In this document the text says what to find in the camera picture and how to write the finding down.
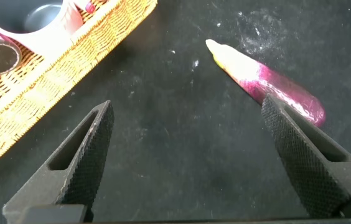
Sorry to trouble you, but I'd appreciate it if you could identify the purple toy eggplant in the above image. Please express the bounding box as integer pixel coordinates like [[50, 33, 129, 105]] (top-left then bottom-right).
[[205, 38, 327, 128]]

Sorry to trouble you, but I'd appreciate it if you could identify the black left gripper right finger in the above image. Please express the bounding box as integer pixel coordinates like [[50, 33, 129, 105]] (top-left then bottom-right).
[[261, 93, 351, 218]]

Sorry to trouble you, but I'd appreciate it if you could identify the white marker red cap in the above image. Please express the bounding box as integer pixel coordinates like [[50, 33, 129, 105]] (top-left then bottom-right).
[[83, 0, 97, 15]]

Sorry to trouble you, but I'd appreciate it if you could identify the pink cup dark inside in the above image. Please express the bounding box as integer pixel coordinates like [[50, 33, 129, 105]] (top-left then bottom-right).
[[0, 0, 85, 60]]

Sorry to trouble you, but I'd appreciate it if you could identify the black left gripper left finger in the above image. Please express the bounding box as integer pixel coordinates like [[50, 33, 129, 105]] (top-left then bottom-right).
[[2, 100, 116, 224]]

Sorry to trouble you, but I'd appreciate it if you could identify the wicker basket with household items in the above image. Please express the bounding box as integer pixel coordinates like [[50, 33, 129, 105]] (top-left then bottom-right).
[[0, 0, 159, 180]]

